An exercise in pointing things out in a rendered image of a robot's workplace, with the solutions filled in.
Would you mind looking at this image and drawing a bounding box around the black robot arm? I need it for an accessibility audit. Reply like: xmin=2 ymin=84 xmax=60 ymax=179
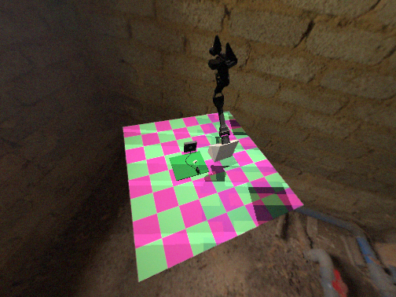
xmin=207 ymin=57 xmax=231 ymax=144

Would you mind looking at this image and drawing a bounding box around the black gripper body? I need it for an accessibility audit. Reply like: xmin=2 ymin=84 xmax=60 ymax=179
xmin=209 ymin=47 xmax=237 ymax=72

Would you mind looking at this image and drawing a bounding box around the green circuit board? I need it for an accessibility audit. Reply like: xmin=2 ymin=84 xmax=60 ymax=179
xmin=169 ymin=151 xmax=209 ymax=181

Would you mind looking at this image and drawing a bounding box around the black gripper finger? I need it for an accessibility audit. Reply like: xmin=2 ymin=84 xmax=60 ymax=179
xmin=210 ymin=35 xmax=222 ymax=52
xmin=224 ymin=43 xmax=236 ymax=63

